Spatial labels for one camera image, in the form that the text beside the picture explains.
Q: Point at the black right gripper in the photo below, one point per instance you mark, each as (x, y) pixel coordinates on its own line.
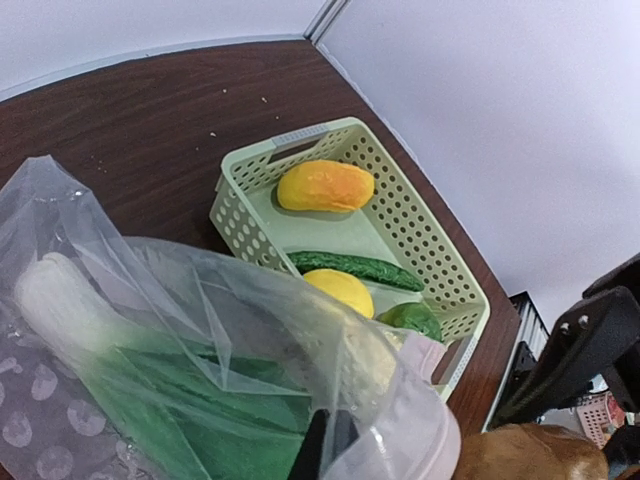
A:
(599, 335)

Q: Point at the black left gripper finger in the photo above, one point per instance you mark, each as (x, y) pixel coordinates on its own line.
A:
(330, 434)

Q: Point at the green bok choy toy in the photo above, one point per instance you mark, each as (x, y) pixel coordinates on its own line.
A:
(191, 415)

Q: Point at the brown potato toy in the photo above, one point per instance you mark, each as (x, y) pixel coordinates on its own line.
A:
(530, 451)

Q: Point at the clear zip top bag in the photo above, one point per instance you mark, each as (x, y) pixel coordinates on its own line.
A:
(52, 428)

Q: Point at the beige walnut toy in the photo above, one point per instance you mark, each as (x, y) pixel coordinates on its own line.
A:
(370, 361)

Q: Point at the green pepper toy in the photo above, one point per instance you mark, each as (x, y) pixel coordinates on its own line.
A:
(414, 316)

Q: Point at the yellow lemon toy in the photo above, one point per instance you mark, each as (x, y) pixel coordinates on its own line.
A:
(343, 287)

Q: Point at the dark green cucumber toy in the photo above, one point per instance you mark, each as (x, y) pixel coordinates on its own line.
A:
(364, 268)

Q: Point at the pale green perforated basket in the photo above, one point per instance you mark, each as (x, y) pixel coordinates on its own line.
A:
(396, 226)

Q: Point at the orange mango slice toy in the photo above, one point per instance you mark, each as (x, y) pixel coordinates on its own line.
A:
(325, 186)

